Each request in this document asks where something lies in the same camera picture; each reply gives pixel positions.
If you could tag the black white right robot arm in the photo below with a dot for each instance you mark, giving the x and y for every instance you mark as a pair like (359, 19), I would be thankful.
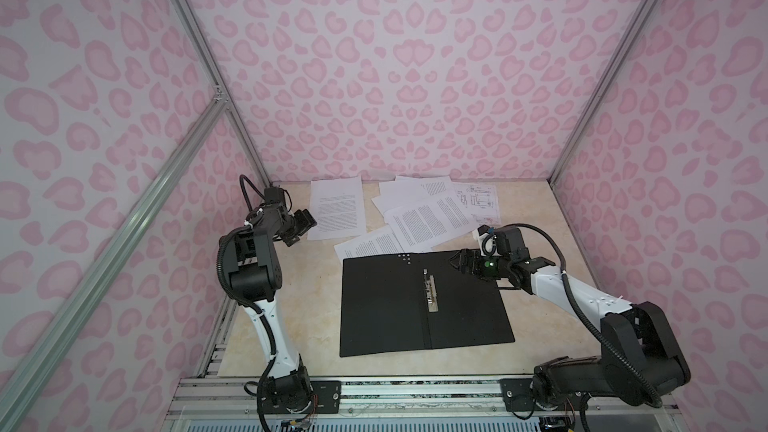
(640, 360)

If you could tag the aluminium corner frame post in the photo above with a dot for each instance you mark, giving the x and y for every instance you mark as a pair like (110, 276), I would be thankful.
(637, 24)
(204, 52)

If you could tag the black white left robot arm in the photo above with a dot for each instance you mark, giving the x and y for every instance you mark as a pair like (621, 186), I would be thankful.
(249, 272)

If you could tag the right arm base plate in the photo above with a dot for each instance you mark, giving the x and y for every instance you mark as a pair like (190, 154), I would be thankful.
(527, 396)

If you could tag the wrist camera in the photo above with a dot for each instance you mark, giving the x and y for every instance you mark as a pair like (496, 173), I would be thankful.
(506, 243)
(275, 196)

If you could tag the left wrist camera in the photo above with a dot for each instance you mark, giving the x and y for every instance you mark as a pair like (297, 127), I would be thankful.
(275, 196)

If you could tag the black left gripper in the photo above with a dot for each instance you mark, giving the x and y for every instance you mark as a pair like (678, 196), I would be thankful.
(304, 221)

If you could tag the large text paper sheet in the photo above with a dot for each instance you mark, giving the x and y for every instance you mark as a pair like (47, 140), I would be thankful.
(426, 223)

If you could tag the aluminium corner frame post right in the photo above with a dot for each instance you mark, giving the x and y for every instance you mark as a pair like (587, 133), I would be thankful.
(637, 24)

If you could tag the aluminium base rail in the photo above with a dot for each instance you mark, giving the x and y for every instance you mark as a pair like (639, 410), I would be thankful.
(411, 403)

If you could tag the technical drawing paper sheet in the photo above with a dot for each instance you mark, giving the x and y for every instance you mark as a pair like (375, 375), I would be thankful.
(481, 201)

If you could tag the low text paper sheet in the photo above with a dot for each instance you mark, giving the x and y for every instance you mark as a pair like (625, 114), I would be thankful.
(381, 241)

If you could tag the diagonal aluminium frame bar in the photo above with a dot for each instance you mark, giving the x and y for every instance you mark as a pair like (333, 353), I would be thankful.
(40, 364)

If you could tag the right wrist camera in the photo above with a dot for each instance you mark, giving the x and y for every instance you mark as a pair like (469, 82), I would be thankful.
(506, 243)

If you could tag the orange and black folder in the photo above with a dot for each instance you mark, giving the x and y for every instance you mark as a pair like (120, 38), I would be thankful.
(417, 301)

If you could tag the aluminium corner frame post left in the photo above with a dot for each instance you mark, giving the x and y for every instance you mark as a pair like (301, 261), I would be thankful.
(204, 52)

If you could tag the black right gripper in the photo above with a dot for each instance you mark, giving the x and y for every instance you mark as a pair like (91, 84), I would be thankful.
(463, 265)

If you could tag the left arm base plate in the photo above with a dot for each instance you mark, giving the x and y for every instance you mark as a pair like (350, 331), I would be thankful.
(294, 396)

